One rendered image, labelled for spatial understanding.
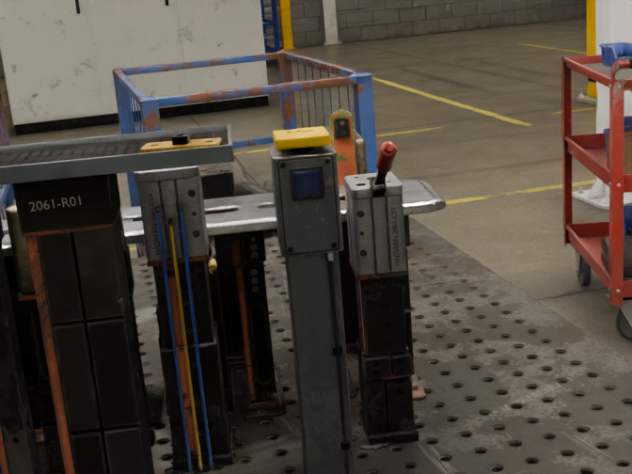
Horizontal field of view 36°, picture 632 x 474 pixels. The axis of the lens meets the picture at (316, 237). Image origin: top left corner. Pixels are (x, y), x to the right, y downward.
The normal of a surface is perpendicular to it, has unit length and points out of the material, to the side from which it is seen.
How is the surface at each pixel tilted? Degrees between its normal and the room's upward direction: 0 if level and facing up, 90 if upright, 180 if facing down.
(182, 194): 90
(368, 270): 90
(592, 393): 0
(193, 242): 90
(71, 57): 90
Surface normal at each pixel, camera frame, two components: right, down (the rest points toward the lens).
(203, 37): 0.26, 0.25
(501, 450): -0.08, -0.96
